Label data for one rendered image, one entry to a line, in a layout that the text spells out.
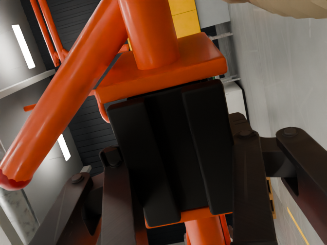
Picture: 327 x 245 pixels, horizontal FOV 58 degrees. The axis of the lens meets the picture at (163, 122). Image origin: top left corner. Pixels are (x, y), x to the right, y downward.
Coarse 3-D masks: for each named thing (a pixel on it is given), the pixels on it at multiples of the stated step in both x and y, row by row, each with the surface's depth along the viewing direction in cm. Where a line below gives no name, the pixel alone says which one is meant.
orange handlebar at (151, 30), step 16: (128, 0) 12; (144, 0) 12; (160, 0) 13; (128, 16) 13; (144, 16) 13; (160, 16) 13; (128, 32) 13; (144, 32) 13; (160, 32) 13; (144, 48) 13; (160, 48) 13; (176, 48) 14; (144, 64) 14; (160, 64) 13; (192, 224) 18; (208, 224) 17; (224, 224) 21; (192, 240) 18; (208, 240) 18; (224, 240) 24
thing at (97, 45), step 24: (96, 24) 15; (120, 24) 15; (72, 48) 16; (96, 48) 15; (120, 48) 16; (72, 72) 16; (96, 72) 16; (48, 96) 17; (72, 96) 16; (48, 120) 17; (24, 144) 18; (48, 144) 18; (0, 168) 19; (24, 168) 18
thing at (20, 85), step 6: (48, 72) 1017; (54, 72) 1065; (30, 78) 918; (36, 78) 931; (42, 78) 968; (18, 84) 826; (24, 84) 855; (30, 84) 886; (0, 90) 766; (6, 90) 766; (12, 90) 791; (0, 96) 738; (84, 168) 1178; (90, 168) 1186
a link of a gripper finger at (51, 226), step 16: (80, 176) 14; (64, 192) 13; (80, 192) 13; (64, 208) 12; (80, 208) 12; (48, 224) 11; (64, 224) 11; (80, 224) 12; (96, 224) 14; (32, 240) 11; (48, 240) 11; (64, 240) 11; (80, 240) 12; (96, 240) 13
